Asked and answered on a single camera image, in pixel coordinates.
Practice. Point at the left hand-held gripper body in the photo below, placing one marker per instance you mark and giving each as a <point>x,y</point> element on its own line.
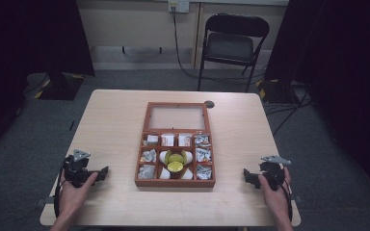
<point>77,171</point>

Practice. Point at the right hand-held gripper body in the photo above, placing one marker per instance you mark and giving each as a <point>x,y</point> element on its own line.
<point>273,174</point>

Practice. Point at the person's right hand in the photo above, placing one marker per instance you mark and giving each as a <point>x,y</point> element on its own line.
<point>277,200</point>

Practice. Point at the person's left hand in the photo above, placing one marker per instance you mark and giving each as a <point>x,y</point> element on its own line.
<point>72,199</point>

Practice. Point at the silver printed packet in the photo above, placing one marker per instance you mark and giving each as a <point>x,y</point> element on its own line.
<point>203,172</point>
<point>203,155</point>
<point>202,141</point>

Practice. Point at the white capsule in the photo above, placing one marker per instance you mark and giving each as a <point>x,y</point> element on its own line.
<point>189,157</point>
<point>164,174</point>
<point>187,175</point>
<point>163,157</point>

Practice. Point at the brown wooden compartment box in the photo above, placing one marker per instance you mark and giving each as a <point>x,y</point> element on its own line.
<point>147,116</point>

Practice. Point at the white packet with orange label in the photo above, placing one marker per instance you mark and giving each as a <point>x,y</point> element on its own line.
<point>184,140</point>
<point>167,140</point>

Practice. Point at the stand base with striped tape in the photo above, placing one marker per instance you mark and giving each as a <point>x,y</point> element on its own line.
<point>277,91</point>
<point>59,86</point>

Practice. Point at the black folding chair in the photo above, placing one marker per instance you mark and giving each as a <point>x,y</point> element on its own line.
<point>229,48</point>

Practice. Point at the dark curtain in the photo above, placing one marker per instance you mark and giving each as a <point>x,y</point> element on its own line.
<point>29,35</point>
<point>343,64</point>

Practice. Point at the white wall socket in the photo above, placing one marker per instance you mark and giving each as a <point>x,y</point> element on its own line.
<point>178,6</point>

